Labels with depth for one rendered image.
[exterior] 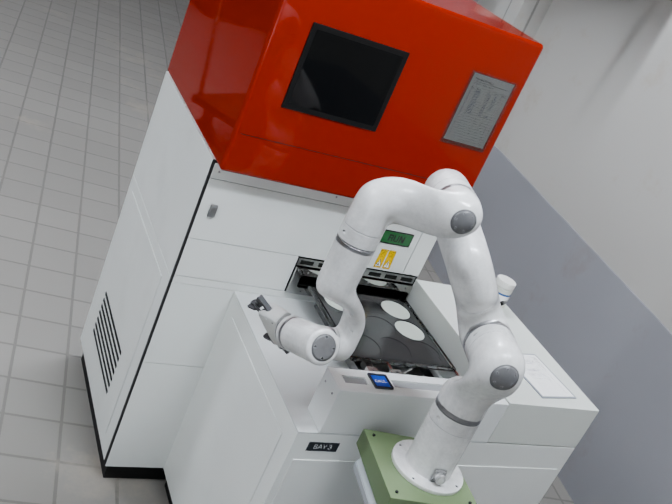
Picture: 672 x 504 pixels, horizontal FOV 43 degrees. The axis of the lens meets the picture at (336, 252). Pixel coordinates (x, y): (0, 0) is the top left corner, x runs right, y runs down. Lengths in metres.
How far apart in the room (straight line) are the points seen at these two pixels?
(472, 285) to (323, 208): 0.82
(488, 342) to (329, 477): 0.64
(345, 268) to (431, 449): 0.53
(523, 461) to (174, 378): 1.11
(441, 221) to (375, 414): 0.69
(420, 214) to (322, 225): 0.89
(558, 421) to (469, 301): 0.82
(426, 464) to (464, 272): 0.51
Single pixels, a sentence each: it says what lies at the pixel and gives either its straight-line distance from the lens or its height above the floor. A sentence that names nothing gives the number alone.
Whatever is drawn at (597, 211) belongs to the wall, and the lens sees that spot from 4.39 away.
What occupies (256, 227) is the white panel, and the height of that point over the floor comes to 1.05.
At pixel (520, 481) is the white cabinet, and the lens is 2.73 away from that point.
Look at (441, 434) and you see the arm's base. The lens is 2.06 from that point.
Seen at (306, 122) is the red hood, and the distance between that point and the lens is 2.36.
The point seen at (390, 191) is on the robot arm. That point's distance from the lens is 1.76.
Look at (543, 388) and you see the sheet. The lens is 2.62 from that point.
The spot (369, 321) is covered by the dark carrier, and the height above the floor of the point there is 0.90.
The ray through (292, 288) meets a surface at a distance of 2.68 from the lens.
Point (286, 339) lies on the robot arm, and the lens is 1.94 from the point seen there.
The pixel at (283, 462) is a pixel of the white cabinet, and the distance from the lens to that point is 2.24.
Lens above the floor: 2.08
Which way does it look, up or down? 24 degrees down
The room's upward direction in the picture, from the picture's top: 24 degrees clockwise
